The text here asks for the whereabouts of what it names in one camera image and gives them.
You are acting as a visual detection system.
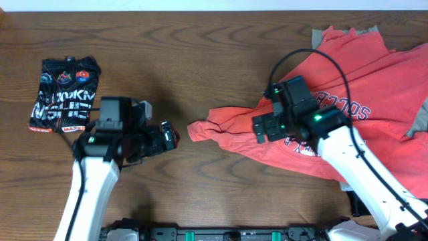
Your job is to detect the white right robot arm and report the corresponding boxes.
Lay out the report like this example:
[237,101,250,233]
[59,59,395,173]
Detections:
[252,102,427,240]

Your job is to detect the dark navy folded garment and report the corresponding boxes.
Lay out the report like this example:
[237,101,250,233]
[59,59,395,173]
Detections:
[346,191,370,217]

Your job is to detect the khaki cargo shorts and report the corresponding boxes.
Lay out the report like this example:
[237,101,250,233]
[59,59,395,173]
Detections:
[311,25,428,139]

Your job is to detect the black folded printed jersey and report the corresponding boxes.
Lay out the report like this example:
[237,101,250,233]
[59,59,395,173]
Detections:
[28,56,101,133]

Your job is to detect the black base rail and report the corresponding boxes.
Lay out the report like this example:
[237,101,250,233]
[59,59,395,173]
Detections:
[100,217,428,241]

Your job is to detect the red orange soccer t-shirt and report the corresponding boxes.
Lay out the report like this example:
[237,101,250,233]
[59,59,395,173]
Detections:
[188,27,427,199]

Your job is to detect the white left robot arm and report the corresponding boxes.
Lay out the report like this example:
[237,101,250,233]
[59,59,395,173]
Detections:
[54,120,180,240]

